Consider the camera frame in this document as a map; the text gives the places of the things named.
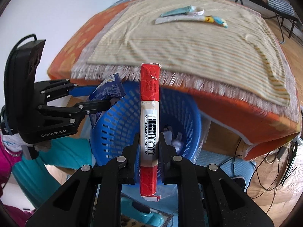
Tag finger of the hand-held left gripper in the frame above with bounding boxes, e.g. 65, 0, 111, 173
35, 99, 113, 125
34, 79, 101, 103

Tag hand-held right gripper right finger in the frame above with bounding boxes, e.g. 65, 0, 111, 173
157, 132, 274, 227

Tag black cable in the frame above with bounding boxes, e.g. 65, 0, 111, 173
231, 137, 245, 179

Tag striped yellow towel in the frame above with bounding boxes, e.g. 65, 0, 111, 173
87, 0, 291, 108

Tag orange patterned blanket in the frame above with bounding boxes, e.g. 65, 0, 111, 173
47, 0, 301, 162

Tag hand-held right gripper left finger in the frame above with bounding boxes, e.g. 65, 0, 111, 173
25, 132, 142, 227

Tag pink clothing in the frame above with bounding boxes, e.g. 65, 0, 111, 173
0, 144, 20, 195

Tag teal plastic stool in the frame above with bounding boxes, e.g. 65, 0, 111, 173
11, 136, 95, 209

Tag blue snack packet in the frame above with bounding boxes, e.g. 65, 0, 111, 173
89, 73, 126, 129

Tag white plastic bag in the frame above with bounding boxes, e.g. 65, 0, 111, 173
170, 132, 184, 152

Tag person's left hand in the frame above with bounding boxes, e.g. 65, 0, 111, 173
33, 140, 53, 152

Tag blue plastic basket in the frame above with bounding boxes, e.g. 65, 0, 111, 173
89, 80, 202, 169

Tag teal tube packet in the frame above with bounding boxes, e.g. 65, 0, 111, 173
161, 6, 205, 17

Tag colourful long snack packet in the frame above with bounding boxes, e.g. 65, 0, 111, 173
155, 15, 229, 29

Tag white fringed blanket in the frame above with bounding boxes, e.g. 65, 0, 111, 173
70, 0, 301, 121

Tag red long cardboard box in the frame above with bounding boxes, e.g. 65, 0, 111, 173
139, 63, 162, 203

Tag teal slipper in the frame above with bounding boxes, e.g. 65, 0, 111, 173
120, 197, 170, 227

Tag light blue floor mat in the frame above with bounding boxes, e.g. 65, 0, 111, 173
121, 151, 258, 218

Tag checkered folded cloth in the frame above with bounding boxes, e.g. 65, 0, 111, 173
265, 0, 300, 17

